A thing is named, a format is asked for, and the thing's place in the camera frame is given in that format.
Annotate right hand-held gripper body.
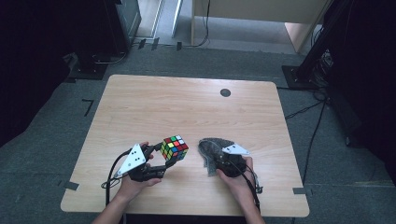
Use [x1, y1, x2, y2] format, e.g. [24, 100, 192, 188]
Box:
[216, 143, 251, 178]

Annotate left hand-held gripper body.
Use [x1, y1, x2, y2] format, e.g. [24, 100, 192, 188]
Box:
[116, 143, 166, 183]

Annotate multicoloured puzzle cube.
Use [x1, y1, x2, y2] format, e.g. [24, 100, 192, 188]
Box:
[160, 134, 190, 162]

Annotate grey cloth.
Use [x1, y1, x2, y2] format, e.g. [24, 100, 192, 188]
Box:
[198, 137, 236, 178]

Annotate person's right hand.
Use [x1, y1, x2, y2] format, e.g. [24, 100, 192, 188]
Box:
[217, 156, 257, 203]

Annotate person's left hand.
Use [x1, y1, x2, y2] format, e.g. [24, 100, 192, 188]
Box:
[116, 141, 163, 203]

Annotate black cabinet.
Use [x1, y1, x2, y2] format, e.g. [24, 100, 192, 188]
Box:
[74, 0, 143, 65]

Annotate black metal stand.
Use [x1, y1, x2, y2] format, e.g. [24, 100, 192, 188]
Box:
[281, 0, 347, 91]

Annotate dark curtain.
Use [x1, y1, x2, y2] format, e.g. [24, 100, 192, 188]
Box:
[323, 0, 396, 188]
[0, 0, 108, 147]

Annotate light wooden desk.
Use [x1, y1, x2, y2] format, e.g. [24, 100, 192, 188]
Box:
[190, 0, 332, 54]

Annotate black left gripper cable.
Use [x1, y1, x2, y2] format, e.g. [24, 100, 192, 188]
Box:
[100, 148, 134, 207]

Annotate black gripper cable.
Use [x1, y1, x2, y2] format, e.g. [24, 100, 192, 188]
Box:
[232, 158, 264, 213]
[100, 148, 134, 207]

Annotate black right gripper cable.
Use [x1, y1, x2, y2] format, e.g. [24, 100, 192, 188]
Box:
[232, 158, 264, 213]

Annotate black floor cable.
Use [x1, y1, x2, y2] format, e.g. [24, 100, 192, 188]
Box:
[284, 100, 327, 121]
[301, 100, 329, 188]

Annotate black stand base plate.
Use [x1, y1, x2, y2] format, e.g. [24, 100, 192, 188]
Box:
[67, 60, 108, 81]

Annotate tangled cable bundle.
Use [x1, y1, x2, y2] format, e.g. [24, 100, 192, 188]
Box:
[311, 49, 334, 101]

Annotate black hanging cable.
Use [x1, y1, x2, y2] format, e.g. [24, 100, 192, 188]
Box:
[186, 0, 211, 49]

